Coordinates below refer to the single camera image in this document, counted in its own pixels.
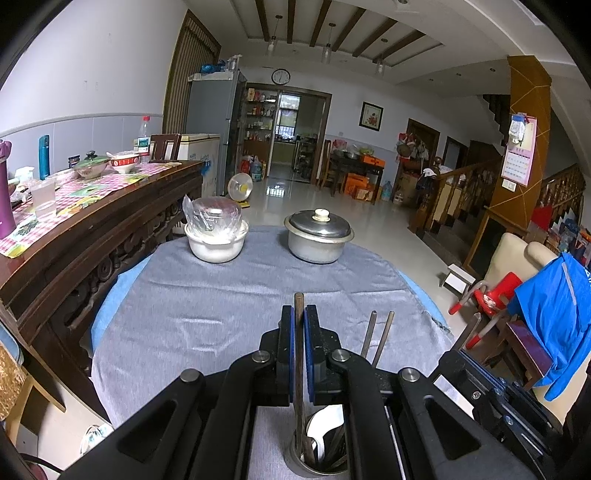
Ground wooden shelf cabinet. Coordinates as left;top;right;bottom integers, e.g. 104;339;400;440
242;88;280;169

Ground white patterned plastic bag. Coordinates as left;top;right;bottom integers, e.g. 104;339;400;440
79;422;115;457

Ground aluminium pot lid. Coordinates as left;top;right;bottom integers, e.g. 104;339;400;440
283;208;355;243

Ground white pot with plastic cover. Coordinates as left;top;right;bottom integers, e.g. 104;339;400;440
185;219;250;264

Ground pink wall calendar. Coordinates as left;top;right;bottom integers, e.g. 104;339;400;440
501;113;537;186

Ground wooden stair railing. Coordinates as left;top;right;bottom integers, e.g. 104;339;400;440
416;159;504;236

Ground pink checked table cover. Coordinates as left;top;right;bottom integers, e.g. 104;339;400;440
0;159;178;257

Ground red child chair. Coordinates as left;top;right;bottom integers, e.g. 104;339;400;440
449;271;525;349

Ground clear plastic bag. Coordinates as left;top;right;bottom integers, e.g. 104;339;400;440
181;195;245;241

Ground white chest freezer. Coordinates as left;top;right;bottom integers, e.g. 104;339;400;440
178;133;222;197

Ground dark utensil holder cup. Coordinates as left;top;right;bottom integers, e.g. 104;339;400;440
288;415;350;479

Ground blue thermos bottle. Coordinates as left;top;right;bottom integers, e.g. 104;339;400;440
38;135;51;181

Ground clear plastic cup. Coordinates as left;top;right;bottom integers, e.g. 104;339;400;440
28;179;57;220

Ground blue under tablecloth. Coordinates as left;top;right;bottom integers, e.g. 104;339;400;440
90;256;451;344

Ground purple water bottle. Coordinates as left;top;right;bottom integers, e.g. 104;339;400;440
0;140;17;240

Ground aluminium pot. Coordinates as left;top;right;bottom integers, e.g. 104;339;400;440
287;231;350;265

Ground thin dark chopstick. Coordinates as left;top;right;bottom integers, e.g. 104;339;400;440
361;311;378;360
372;311;396;366

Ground brown wooden chopstick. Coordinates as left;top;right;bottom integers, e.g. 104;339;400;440
294;293;309;464

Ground glass-lidded bowl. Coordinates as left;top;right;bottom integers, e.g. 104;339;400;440
74;151;112;180

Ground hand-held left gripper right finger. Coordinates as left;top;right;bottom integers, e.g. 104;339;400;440
304;305;539;480

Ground dark wooden side table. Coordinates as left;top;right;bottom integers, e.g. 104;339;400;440
329;150;385;199

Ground beige armchair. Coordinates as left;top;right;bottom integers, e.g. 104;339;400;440
482;232;561;305

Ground small white fan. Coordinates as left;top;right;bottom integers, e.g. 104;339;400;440
227;173;254;208

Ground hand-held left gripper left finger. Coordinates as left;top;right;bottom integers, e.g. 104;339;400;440
60;305;296;480

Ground wooden chair purple seat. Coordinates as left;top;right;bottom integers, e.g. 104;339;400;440
455;311;555;391

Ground white plastic spoon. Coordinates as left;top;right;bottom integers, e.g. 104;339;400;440
307;406;345;451

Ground brown striped curtain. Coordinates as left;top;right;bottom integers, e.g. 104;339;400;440
163;9;222;136

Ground orange cardboard boxes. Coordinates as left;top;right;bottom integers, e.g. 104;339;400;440
345;172;378;202

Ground red-capped plastic bottle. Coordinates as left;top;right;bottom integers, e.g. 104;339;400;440
137;115;152;163

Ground red-patterned white bowl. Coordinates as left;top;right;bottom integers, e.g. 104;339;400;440
110;151;140;175

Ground dark wooden chair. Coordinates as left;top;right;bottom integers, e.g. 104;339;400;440
148;134;182;163

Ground framed wall picture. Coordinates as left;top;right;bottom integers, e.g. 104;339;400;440
359;102;384;132

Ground white step stool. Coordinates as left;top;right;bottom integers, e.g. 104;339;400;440
443;264;476;296

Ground carved wooden sideboard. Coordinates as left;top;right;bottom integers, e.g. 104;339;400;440
0;161;205;423

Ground blue jacket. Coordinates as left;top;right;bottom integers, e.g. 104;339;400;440
512;253;591;401

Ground grey refrigerator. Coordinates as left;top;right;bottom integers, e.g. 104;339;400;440
185;69;248;185

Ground grey tablecloth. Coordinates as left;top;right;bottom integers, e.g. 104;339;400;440
91;225;455;480

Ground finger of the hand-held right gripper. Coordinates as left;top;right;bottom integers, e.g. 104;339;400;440
431;349;553;424

